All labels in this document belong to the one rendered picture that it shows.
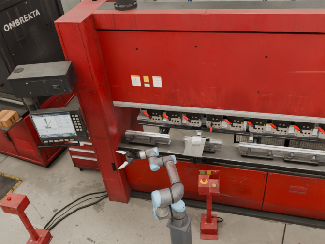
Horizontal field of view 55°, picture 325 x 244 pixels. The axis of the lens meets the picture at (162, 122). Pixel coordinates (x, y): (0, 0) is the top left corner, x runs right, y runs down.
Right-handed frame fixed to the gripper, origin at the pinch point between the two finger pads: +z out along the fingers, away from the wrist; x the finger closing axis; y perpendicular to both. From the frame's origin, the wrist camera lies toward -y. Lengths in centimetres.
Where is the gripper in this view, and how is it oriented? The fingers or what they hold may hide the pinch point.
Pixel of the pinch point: (116, 160)
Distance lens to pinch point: 266.0
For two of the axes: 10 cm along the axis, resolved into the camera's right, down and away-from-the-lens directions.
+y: 0.8, 3.5, 9.3
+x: -2.2, -9.1, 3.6
